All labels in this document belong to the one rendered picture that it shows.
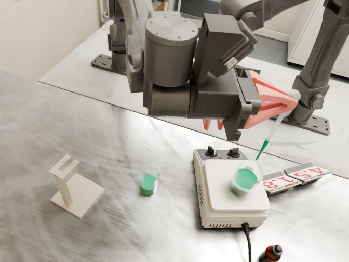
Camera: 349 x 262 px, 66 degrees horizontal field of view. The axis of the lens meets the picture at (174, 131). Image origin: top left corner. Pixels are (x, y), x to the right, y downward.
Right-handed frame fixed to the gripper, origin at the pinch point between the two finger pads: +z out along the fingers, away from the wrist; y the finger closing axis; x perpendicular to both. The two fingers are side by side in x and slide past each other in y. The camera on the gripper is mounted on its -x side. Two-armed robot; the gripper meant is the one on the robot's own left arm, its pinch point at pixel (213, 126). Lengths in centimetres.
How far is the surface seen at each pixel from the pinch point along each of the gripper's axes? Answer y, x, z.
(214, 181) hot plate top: -3.3, -9.6, 8.8
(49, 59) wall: -48, 182, 3
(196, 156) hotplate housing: -2.8, 1.2, 7.9
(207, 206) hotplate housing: -5.5, -11.9, 13.0
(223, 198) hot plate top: -3.0, -13.1, 10.6
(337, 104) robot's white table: 55, 14, -3
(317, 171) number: 27.6, -7.2, 10.0
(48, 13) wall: -47, 175, -30
